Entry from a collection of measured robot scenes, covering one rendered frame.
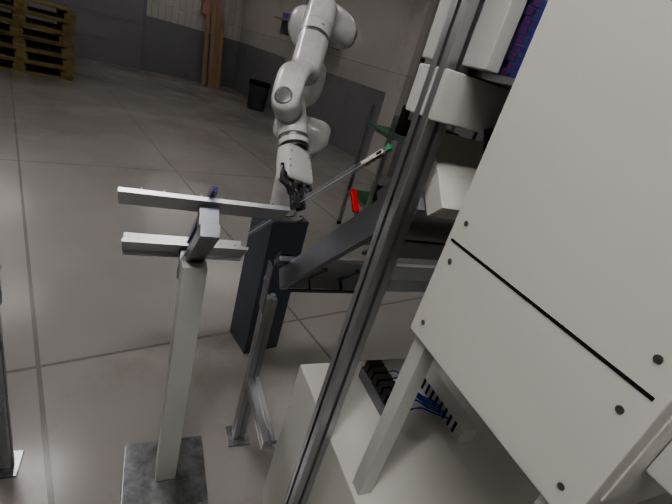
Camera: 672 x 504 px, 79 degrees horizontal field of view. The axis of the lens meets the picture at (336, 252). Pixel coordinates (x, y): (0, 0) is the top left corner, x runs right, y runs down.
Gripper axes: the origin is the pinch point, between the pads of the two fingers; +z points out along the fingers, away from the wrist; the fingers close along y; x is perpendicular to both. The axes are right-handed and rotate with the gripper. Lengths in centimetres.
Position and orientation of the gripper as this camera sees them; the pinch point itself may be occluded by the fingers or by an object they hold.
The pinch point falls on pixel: (297, 202)
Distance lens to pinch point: 109.6
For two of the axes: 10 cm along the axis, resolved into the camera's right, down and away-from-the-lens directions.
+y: -6.0, -1.3, -7.9
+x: 7.9, -2.1, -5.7
